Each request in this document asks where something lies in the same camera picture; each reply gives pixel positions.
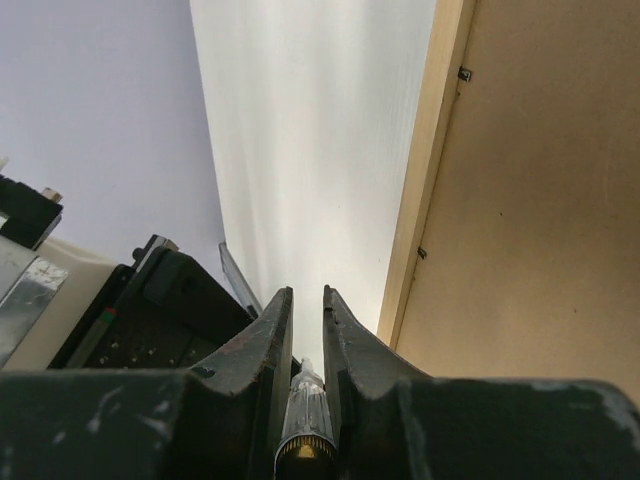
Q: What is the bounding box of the small metal tool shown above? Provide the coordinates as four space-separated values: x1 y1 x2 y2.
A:
274 357 338 479

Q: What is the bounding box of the left aluminium corner post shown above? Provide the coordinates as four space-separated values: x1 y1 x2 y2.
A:
218 242 263 319

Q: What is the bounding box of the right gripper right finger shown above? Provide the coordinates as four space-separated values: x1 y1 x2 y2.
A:
323 287 639 479

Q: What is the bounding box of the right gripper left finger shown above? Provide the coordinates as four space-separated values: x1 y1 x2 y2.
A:
1 287 294 479

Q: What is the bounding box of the light wooden picture frame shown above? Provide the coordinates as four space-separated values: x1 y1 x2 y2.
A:
377 1 639 395

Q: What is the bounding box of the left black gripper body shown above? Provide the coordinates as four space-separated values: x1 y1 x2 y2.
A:
49 235 255 369

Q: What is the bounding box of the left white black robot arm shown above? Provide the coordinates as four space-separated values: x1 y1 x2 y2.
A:
1 177 257 370

